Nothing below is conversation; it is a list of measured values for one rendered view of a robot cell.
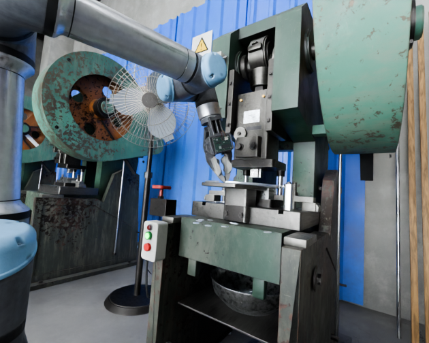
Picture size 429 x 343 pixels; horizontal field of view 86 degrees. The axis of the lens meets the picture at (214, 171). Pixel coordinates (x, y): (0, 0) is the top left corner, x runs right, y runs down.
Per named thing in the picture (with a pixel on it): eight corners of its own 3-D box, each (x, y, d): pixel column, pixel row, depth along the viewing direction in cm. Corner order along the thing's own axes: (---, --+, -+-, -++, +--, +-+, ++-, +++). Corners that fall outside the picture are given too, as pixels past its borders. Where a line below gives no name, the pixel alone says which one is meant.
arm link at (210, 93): (181, 77, 75) (201, 79, 81) (189, 110, 75) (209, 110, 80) (195, 65, 69) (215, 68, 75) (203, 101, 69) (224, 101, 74)
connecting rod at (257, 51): (264, 104, 89) (268, 21, 92) (236, 109, 96) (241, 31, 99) (282, 120, 106) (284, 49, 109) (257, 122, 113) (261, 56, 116)
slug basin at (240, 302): (276, 339, 71) (277, 305, 72) (191, 303, 90) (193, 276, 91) (303, 301, 99) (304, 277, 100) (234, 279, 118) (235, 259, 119)
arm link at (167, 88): (171, 63, 59) (205, 68, 66) (152, 77, 67) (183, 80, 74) (177, 94, 60) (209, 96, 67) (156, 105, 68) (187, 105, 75)
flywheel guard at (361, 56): (421, 105, 39) (419, -293, 46) (263, 124, 55) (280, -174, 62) (388, 171, 123) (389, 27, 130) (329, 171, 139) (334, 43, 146)
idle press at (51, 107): (9, 311, 129) (50, 20, 144) (-24, 267, 188) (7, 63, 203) (192, 258, 252) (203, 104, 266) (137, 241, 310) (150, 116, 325)
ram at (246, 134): (262, 156, 85) (266, 79, 87) (227, 157, 93) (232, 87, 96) (278, 163, 99) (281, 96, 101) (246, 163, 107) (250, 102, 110)
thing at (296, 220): (300, 231, 72) (301, 212, 73) (191, 214, 98) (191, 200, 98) (319, 224, 97) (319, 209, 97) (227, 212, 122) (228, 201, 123)
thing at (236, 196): (233, 226, 69) (236, 182, 70) (197, 220, 77) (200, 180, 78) (265, 221, 89) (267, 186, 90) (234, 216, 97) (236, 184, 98)
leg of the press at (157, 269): (146, 411, 78) (169, 148, 85) (125, 392, 84) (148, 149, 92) (258, 308, 153) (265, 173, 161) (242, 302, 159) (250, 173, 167)
